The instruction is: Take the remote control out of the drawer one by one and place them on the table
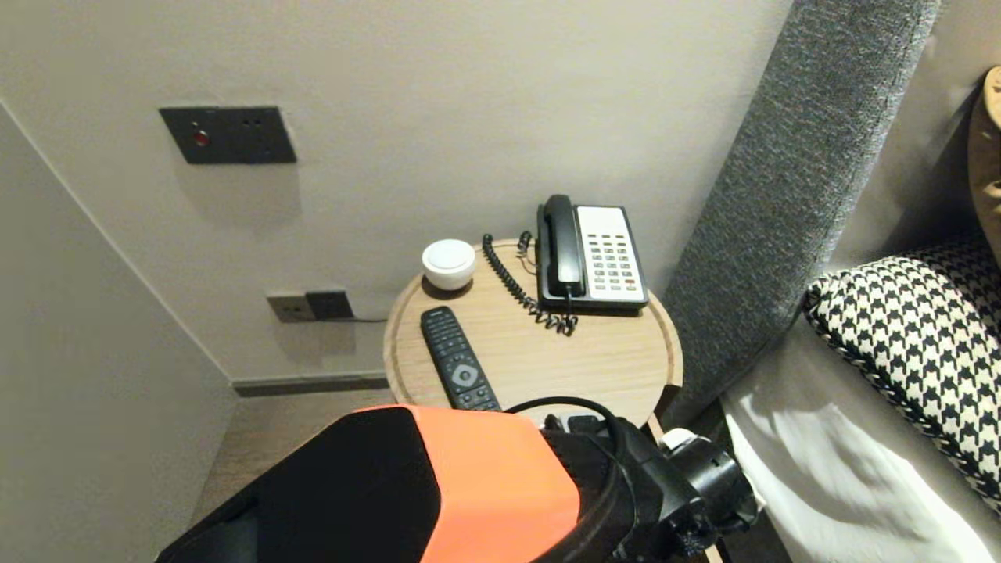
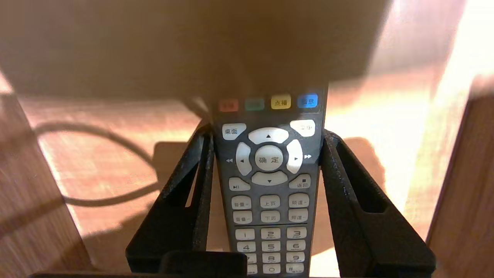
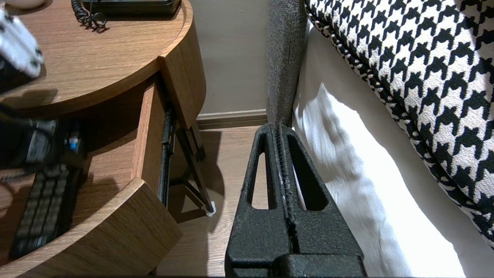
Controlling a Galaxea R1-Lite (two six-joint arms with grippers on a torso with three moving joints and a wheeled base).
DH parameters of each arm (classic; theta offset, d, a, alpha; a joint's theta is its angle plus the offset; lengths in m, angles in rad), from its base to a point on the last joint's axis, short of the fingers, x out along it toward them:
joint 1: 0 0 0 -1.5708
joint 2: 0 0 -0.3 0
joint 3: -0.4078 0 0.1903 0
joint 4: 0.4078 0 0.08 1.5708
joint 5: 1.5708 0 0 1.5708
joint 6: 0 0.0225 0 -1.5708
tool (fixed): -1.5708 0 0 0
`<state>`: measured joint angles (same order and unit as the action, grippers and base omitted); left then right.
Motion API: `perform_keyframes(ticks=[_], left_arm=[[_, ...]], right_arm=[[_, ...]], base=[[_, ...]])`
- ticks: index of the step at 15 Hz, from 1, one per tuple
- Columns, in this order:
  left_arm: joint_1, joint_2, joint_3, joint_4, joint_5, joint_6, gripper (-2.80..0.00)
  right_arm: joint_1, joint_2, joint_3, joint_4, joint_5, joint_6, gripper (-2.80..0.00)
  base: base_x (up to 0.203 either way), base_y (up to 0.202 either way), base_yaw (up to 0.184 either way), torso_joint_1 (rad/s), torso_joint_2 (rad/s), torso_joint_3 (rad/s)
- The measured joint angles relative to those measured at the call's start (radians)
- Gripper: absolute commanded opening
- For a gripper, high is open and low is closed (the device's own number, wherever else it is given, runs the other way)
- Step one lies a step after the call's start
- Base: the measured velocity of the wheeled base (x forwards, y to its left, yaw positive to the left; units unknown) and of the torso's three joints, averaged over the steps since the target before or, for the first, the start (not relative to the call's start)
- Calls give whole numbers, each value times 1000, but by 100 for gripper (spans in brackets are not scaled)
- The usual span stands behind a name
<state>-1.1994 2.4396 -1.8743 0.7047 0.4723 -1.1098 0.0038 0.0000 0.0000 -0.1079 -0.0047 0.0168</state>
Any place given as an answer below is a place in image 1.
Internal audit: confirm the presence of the black Philips remote control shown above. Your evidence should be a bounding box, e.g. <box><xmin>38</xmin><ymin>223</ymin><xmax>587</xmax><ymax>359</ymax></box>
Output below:
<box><xmin>420</xmin><ymin>307</ymin><xmax>502</xmax><ymax>413</ymax></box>

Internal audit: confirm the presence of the white round bowl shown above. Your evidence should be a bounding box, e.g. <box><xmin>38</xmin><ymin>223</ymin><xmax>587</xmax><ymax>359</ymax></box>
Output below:
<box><xmin>422</xmin><ymin>239</ymin><xmax>477</xmax><ymax>292</ymax></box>

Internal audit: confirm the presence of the black telephone handset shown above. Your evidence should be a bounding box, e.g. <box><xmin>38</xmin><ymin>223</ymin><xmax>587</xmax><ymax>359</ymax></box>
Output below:
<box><xmin>542</xmin><ymin>195</ymin><xmax>587</xmax><ymax>299</ymax></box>

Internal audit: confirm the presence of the round wooden bedside table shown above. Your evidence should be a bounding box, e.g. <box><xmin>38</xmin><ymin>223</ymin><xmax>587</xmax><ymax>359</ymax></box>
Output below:
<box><xmin>383</xmin><ymin>238</ymin><xmax>683</xmax><ymax>439</ymax></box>

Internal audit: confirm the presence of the black and white desk telephone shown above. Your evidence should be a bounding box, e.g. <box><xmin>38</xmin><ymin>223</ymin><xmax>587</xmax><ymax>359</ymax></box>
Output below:
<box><xmin>536</xmin><ymin>205</ymin><xmax>650</xmax><ymax>317</ymax></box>

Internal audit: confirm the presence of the grey skirting board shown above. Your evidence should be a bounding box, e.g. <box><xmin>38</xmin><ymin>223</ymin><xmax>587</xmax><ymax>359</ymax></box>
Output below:
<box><xmin>231</xmin><ymin>372</ymin><xmax>389</xmax><ymax>398</ymax></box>

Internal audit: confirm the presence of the grey fabric headboard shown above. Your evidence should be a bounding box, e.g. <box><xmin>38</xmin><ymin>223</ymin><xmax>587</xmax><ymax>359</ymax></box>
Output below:
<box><xmin>661</xmin><ymin>0</ymin><xmax>943</xmax><ymax>435</ymax></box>

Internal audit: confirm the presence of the grey fabric bed base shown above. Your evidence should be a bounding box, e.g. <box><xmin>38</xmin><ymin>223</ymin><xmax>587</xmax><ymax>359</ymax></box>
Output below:
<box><xmin>679</xmin><ymin>399</ymin><xmax>791</xmax><ymax>563</ymax></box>

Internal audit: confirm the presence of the white bed sheet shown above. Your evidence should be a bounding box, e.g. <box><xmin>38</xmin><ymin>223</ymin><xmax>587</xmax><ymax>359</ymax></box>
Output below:
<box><xmin>719</xmin><ymin>313</ymin><xmax>1001</xmax><ymax>563</ymax></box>

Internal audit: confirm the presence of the beige headboard panel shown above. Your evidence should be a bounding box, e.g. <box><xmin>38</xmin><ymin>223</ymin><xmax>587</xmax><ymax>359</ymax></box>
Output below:
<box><xmin>829</xmin><ymin>0</ymin><xmax>1001</xmax><ymax>274</ymax></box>

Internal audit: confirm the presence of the houndstooth black white pillow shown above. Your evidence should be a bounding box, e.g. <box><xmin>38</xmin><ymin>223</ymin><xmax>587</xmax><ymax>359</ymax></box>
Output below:
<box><xmin>804</xmin><ymin>235</ymin><xmax>1001</xmax><ymax>521</ymax></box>

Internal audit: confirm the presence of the brown cushion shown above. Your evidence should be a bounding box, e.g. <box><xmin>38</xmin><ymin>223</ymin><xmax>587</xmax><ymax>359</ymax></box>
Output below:
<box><xmin>968</xmin><ymin>66</ymin><xmax>1001</xmax><ymax>267</ymax></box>

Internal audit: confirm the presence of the black coiled phone cord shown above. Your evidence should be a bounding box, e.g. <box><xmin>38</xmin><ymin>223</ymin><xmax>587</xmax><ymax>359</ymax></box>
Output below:
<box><xmin>482</xmin><ymin>231</ymin><xmax>579</xmax><ymax>337</ymax></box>

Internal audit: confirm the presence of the black sleeved arm cable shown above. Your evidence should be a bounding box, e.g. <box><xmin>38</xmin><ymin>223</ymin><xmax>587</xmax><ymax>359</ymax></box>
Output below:
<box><xmin>504</xmin><ymin>396</ymin><xmax>638</xmax><ymax>563</ymax></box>

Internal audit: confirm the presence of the dark grey wall socket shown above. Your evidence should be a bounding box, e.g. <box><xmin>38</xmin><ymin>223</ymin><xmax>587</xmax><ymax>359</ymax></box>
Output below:
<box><xmin>305</xmin><ymin>291</ymin><xmax>354</xmax><ymax>321</ymax></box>

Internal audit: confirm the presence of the beige wall socket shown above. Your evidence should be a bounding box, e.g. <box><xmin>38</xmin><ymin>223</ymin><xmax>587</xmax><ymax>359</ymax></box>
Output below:
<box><xmin>267</xmin><ymin>293</ymin><xmax>317</xmax><ymax>324</ymax></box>

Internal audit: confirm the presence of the black wall switch panel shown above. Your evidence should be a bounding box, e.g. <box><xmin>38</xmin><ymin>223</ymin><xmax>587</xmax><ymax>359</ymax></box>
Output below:
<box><xmin>159</xmin><ymin>106</ymin><xmax>298</xmax><ymax>165</ymax></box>

